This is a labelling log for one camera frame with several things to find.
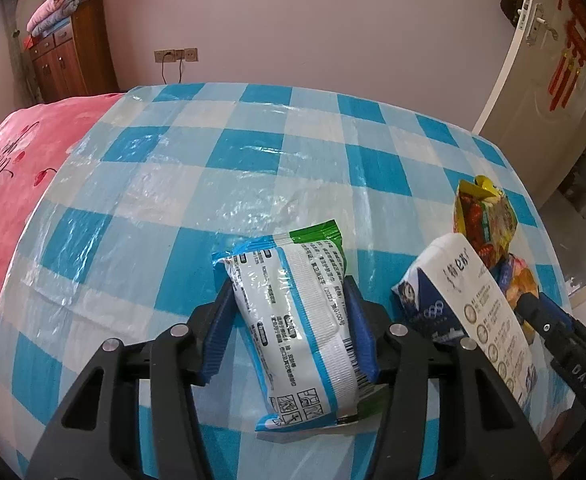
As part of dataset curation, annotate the silver door handle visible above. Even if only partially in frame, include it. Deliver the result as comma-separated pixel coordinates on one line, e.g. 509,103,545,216
518,2,559,46

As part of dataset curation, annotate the folded pink quilt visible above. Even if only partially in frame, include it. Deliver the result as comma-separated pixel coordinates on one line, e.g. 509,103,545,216
27,0,104,32

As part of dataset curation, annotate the pink printed blanket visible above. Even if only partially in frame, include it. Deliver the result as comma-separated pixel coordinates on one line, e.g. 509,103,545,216
0,92,124,451

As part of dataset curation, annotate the orange snack packet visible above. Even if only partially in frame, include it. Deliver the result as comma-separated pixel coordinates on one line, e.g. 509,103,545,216
490,252,541,311

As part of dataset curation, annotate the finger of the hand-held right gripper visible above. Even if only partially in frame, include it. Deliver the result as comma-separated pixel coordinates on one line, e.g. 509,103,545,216
516,292,581,356

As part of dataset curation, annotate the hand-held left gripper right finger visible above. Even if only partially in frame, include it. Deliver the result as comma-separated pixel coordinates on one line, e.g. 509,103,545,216
343,276,544,480

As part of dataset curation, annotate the folded blue quilt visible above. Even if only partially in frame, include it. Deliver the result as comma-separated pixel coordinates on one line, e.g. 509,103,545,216
30,17,81,42

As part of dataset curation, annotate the yellow snack packet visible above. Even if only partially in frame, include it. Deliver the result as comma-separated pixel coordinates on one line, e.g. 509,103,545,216
453,175,519,266

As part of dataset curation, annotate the green white snack packet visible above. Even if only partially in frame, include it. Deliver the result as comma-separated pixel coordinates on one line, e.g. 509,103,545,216
210,219,374,433

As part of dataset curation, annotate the wall socket strip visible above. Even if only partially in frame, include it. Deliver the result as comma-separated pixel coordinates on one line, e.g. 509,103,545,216
154,47,199,64

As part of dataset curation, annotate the black power cable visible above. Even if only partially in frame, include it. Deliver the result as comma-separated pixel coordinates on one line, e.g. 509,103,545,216
159,55,184,86

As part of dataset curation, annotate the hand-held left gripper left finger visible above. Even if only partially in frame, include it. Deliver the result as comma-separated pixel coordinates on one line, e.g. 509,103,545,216
25,280,236,480

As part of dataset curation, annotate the brown wooden cabinet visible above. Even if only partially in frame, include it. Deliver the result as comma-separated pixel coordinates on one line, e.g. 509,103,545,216
28,0,120,106

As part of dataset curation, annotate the grey curtain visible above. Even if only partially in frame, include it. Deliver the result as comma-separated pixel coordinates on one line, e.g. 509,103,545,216
0,0,41,108

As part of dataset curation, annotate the red door decoration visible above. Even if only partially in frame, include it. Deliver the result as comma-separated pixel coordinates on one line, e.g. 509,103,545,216
548,0,586,111

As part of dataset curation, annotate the blue white packet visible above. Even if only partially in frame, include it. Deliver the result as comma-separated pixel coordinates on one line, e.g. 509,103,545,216
390,232,536,413

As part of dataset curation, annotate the white door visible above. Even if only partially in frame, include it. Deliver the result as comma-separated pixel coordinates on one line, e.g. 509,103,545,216
470,0,586,176

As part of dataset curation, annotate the blue white checkered tablecloth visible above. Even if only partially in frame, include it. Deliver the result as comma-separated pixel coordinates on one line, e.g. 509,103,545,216
0,81,576,480

